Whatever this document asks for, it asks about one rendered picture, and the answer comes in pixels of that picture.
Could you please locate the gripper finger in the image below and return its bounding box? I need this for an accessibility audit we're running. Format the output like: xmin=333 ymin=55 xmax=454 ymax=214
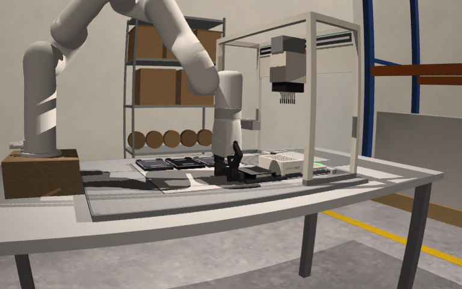
xmin=227 ymin=141 xmax=243 ymax=182
xmin=214 ymin=155 xmax=225 ymax=176

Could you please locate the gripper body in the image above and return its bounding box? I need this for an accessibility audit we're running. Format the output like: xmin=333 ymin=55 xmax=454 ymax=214
xmin=211 ymin=118 xmax=241 ymax=158

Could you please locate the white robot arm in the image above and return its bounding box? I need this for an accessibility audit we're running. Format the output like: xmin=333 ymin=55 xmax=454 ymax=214
xmin=9 ymin=0 xmax=260 ymax=158

